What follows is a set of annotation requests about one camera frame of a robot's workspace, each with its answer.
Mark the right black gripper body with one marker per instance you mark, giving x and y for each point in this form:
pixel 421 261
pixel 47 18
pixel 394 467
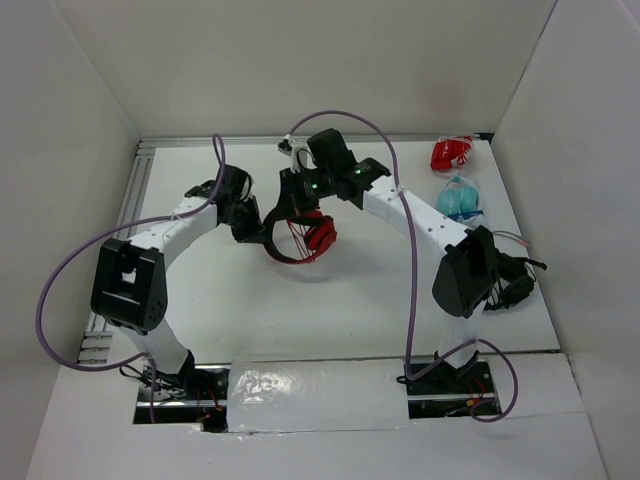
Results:
pixel 292 198

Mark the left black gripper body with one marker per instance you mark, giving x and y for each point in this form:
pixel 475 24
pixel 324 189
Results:
pixel 248 226

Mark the red black headphones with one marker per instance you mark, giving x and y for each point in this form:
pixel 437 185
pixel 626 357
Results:
pixel 313 233

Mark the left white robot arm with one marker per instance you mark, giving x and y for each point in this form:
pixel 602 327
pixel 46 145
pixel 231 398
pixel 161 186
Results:
pixel 130 286

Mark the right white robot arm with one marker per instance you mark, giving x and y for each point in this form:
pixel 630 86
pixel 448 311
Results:
pixel 323 166

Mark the wrapped red headphones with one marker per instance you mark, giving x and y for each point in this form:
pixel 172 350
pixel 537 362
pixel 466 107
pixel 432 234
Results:
pixel 451 153

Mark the teal headphones in bag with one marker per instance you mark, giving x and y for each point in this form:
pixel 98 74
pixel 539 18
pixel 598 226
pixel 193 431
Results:
pixel 460 201

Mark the black wrapped headphones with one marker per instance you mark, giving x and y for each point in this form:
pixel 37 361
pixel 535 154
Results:
pixel 516 281

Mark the white taped front panel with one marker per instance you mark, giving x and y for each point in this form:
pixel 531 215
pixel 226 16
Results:
pixel 324 396

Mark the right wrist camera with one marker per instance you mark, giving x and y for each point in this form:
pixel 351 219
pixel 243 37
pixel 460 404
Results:
pixel 298 152

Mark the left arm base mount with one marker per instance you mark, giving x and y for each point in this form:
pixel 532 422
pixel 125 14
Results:
pixel 202 400

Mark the aluminium table frame rail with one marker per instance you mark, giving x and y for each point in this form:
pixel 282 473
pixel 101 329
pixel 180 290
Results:
pixel 231 302

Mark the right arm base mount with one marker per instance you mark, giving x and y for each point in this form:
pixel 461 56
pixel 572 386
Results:
pixel 445 392

